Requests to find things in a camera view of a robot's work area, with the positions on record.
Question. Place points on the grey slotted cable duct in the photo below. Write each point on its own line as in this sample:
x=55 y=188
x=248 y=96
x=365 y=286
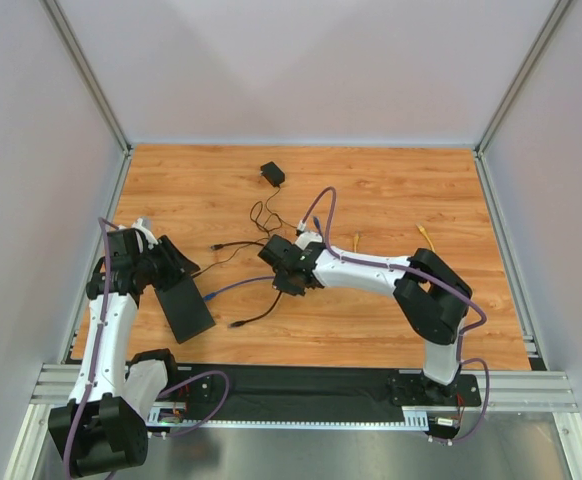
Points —
x=162 y=417

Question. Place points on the aluminium frame post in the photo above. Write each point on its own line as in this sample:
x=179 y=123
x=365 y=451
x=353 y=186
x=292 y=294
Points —
x=69 y=39
x=551 y=24

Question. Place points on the front aluminium frame rail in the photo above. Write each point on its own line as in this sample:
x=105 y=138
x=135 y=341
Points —
x=505 y=391

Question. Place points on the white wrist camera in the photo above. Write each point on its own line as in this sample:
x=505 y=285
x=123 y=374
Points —
x=305 y=236
x=145 y=238

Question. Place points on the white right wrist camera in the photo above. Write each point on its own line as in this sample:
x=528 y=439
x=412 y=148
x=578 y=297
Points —
x=305 y=236

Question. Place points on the right aluminium frame post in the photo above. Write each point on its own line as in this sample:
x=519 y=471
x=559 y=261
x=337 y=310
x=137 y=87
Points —
x=551 y=24

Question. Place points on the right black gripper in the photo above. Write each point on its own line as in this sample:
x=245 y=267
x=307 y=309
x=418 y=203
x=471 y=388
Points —
x=282 y=266

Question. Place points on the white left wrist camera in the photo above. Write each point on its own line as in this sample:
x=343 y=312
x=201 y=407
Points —
x=145 y=238

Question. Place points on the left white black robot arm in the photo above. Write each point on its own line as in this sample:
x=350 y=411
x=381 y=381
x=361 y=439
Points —
x=102 y=428

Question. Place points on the black power adapter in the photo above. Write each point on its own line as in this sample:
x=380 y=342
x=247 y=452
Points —
x=273 y=174

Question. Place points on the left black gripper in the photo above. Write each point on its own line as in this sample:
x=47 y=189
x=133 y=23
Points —
x=169 y=265

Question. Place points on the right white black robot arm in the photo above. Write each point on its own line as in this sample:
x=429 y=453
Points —
x=432 y=297

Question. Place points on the left aluminium frame post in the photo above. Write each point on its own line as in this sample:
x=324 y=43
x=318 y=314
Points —
x=69 y=39

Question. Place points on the black network switch box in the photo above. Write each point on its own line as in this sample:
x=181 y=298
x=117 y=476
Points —
x=185 y=309

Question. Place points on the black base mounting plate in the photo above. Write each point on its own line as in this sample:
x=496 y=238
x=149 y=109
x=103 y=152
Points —
x=234 y=392

